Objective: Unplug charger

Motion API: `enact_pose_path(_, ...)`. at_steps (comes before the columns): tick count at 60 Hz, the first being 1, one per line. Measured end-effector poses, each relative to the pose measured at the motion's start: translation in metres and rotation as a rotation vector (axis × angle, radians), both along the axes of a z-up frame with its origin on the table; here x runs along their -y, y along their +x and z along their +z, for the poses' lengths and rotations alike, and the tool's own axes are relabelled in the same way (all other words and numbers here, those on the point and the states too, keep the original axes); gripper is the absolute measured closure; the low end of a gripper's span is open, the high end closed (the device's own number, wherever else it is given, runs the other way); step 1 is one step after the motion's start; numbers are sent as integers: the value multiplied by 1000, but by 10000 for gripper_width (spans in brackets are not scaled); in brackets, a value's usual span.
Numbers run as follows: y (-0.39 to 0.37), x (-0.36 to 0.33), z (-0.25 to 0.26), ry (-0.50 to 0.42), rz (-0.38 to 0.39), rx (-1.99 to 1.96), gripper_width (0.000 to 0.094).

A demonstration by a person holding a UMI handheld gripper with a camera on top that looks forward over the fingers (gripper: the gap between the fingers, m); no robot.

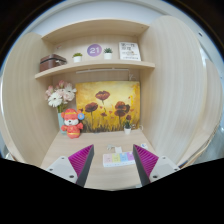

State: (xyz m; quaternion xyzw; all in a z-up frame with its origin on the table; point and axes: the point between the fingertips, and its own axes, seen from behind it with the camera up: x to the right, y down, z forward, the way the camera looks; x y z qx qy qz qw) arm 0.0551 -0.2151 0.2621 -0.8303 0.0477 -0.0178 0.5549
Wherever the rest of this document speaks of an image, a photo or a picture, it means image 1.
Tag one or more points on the yellow poppy flower painting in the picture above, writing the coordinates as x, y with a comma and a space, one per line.
110, 90

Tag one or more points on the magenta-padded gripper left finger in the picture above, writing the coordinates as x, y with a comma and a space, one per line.
63, 166

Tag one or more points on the light wood shelf unit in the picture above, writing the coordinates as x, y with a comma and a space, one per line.
96, 65

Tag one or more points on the pink and white flower bouquet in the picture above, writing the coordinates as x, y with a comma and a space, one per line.
58, 98

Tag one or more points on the white pastel-socket power strip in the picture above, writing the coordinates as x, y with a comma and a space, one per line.
118, 159

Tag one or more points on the small potted plant white pot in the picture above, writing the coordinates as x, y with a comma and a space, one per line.
127, 130

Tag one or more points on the white light bar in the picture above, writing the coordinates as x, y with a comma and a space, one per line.
100, 70

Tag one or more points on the red plush toy figure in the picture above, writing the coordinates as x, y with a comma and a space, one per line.
72, 128

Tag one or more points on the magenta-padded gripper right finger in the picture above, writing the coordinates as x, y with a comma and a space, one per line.
163, 166

